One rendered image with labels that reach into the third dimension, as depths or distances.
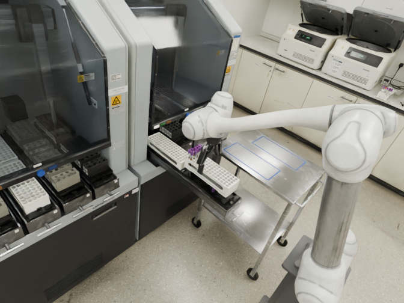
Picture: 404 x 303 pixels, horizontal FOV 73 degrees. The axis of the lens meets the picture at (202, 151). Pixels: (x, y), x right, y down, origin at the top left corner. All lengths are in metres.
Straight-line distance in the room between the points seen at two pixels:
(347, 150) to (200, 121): 0.53
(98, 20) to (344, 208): 1.15
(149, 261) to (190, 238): 0.36
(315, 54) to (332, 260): 2.66
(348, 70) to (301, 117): 2.35
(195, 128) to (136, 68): 0.45
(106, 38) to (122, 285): 1.49
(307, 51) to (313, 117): 2.48
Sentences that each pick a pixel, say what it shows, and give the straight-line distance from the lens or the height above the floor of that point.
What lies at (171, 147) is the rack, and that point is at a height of 0.86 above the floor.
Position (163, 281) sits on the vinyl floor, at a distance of 2.04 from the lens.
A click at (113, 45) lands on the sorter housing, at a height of 1.44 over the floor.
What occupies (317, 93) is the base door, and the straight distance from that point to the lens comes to 3.49.
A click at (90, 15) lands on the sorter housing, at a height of 1.52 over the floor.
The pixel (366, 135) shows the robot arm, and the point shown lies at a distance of 0.81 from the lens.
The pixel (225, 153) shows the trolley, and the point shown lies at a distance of 1.69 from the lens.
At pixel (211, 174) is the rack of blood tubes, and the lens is 1.37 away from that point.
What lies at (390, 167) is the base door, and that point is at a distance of 3.57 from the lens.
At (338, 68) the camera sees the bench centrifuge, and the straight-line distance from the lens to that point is 3.39.
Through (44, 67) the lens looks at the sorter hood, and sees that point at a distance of 1.10.
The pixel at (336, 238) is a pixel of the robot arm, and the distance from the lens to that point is 1.04.
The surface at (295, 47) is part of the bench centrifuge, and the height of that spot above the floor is 1.06.
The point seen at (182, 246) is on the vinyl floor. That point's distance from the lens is 2.18.
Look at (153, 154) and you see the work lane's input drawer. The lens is 1.62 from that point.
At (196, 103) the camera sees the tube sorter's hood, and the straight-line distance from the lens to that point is 1.73.
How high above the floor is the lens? 1.82
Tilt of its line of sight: 37 degrees down
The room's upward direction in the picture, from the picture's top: 12 degrees clockwise
